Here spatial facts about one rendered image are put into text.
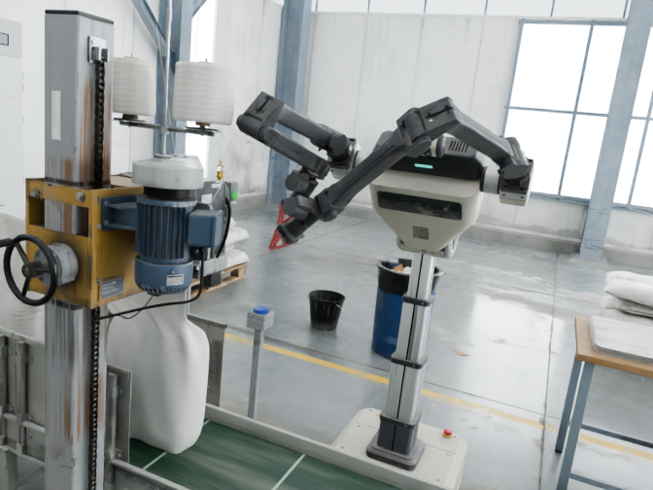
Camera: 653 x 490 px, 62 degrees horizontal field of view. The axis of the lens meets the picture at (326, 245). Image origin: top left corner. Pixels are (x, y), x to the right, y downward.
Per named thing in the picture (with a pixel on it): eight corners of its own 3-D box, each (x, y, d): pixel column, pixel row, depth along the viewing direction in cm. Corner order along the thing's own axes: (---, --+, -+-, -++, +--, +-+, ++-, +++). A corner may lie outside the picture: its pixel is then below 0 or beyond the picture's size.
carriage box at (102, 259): (174, 283, 171) (179, 184, 164) (89, 311, 140) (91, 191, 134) (114, 268, 180) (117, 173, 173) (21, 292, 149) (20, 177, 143)
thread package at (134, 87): (166, 120, 165) (168, 62, 161) (132, 117, 152) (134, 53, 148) (128, 115, 170) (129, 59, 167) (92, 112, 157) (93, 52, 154)
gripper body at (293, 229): (274, 227, 167) (291, 212, 164) (290, 224, 177) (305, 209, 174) (287, 244, 166) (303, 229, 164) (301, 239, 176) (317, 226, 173)
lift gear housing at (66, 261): (79, 286, 142) (79, 245, 139) (60, 291, 137) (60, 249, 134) (49, 278, 146) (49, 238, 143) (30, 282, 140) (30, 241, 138)
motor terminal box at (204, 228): (221, 251, 150) (224, 209, 148) (215, 260, 141) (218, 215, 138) (191, 247, 150) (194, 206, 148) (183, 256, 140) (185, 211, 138)
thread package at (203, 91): (244, 130, 156) (248, 68, 153) (209, 127, 141) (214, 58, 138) (196, 124, 162) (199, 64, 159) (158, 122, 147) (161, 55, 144)
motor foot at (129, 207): (159, 230, 148) (161, 199, 146) (128, 237, 137) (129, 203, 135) (133, 226, 151) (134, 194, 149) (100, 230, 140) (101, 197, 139)
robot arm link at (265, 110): (280, 94, 144) (253, 82, 148) (257, 141, 146) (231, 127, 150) (350, 137, 183) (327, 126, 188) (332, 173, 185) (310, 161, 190)
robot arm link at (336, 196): (437, 144, 137) (426, 110, 141) (422, 138, 133) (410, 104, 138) (333, 225, 165) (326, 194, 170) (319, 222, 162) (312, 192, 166)
